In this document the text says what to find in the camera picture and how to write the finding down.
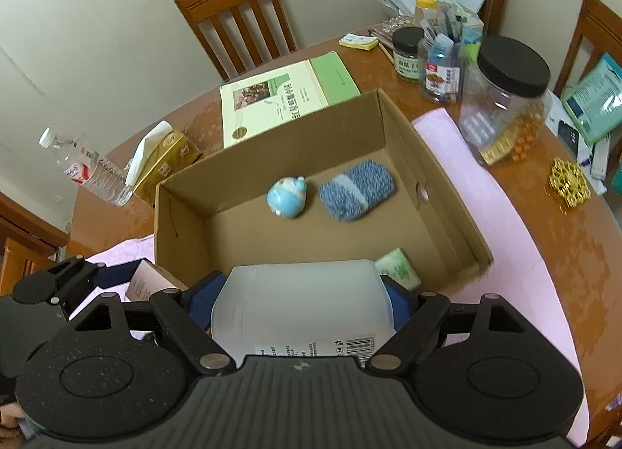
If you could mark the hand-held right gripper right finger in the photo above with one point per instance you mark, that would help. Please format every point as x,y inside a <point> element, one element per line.
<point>401,307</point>

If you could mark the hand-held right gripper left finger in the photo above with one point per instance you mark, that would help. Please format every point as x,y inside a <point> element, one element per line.
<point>199,307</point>

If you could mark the teal foil packet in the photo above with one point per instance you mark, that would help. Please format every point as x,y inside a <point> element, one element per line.
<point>595,99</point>

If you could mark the wooden desktop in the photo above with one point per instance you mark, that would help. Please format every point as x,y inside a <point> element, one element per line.
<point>534,220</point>

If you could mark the clear jar holding pens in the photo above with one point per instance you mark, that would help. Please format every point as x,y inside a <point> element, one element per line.
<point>440,75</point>

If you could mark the bottle with yellow lid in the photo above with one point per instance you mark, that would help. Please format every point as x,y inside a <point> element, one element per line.
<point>426,9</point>

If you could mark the yellow sticky note pad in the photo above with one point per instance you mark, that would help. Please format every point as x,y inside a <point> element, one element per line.
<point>358,42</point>

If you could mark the pink towel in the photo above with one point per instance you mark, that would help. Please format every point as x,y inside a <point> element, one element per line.
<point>525,259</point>

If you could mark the blue round toy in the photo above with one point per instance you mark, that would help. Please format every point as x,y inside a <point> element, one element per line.
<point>286,198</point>

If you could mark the gold ornament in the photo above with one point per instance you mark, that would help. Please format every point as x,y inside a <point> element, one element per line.
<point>569,182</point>

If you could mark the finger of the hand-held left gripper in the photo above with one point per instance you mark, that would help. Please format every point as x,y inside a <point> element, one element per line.
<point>116,274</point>
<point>58,284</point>

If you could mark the brown cardboard box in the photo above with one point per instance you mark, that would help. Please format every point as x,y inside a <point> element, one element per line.
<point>432,172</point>

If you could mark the small pink carton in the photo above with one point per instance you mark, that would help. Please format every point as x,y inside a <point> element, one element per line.
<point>148,284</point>

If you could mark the large clear jar black lid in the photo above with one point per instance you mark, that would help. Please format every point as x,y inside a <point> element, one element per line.
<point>512,65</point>

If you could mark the green and white book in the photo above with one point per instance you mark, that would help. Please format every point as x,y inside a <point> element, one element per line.
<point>272,99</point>

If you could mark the yellow tissue box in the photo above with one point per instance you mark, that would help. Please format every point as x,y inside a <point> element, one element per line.
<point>165,157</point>

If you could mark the orange pill blister pack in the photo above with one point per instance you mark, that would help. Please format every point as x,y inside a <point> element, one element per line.
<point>515,143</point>

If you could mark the blue knit sock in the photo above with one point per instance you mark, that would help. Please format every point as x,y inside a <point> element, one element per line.
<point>357,189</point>

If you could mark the small green wipes pack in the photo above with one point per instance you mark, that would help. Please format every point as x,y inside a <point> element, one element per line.
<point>398,268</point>

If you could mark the translucent white plastic bottle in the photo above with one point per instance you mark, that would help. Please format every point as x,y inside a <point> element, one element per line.
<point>301,303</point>

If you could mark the plastic water bottle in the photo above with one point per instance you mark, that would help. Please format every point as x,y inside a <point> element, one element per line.
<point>82,167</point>

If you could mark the small jar with black lid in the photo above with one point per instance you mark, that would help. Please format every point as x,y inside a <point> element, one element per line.
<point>407,55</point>

